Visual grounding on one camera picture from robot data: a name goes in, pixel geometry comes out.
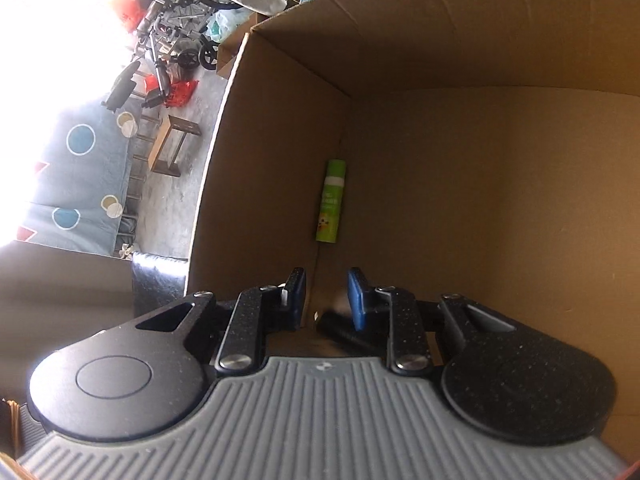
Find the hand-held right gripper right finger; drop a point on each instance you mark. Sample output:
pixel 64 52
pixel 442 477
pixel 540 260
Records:
pixel 357 296

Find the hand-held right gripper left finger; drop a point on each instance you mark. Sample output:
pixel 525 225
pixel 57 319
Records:
pixel 296 292

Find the black cylindrical bottle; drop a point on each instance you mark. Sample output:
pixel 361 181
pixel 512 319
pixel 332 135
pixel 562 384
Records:
pixel 334 328

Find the large cardboard box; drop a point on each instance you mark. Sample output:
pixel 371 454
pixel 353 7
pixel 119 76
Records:
pixel 500 185

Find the green tube bottle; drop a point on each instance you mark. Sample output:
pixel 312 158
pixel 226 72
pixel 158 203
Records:
pixel 330 200

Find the black textured chair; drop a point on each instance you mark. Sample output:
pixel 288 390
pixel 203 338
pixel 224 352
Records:
pixel 160 282

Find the wooden stool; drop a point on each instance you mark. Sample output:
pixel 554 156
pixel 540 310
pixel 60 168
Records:
pixel 172 140

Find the red plastic bag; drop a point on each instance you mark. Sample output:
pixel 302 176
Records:
pixel 181 92

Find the brown chair back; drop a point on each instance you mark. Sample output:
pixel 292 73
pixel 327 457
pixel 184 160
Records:
pixel 60 300

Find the small cardboard box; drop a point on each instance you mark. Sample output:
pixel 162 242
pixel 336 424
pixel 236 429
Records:
pixel 231 52

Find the black seat pad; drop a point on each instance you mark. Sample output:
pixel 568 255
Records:
pixel 122 85

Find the green plastic bag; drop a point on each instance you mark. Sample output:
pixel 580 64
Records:
pixel 225 25

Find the wheelchair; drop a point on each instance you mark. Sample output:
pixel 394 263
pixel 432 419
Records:
pixel 172 15

